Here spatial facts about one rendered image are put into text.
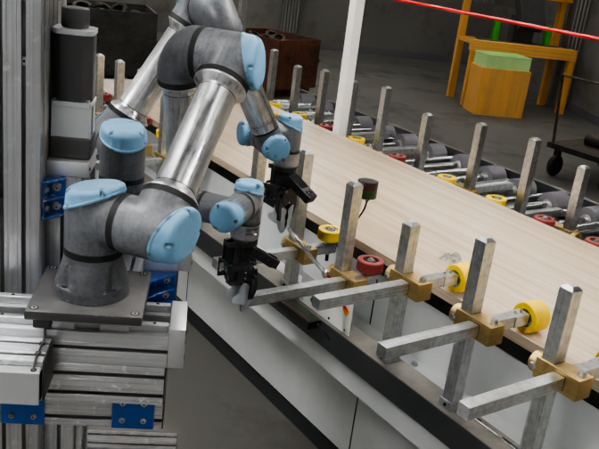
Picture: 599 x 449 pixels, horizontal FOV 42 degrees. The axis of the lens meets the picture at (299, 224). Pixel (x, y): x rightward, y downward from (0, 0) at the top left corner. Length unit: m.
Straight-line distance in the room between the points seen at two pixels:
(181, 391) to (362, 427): 0.87
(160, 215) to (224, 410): 1.79
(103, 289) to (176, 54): 0.52
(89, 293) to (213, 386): 1.79
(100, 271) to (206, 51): 0.50
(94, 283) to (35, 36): 0.50
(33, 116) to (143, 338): 0.50
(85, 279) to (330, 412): 1.48
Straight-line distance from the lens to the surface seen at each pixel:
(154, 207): 1.51
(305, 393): 2.99
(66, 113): 1.78
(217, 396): 3.27
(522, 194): 3.22
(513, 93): 10.20
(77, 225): 1.57
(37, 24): 1.68
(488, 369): 2.25
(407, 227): 2.06
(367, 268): 2.30
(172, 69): 1.75
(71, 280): 1.61
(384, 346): 1.74
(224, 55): 1.67
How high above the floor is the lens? 1.76
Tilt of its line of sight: 20 degrees down
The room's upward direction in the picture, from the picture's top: 7 degrees clockwise
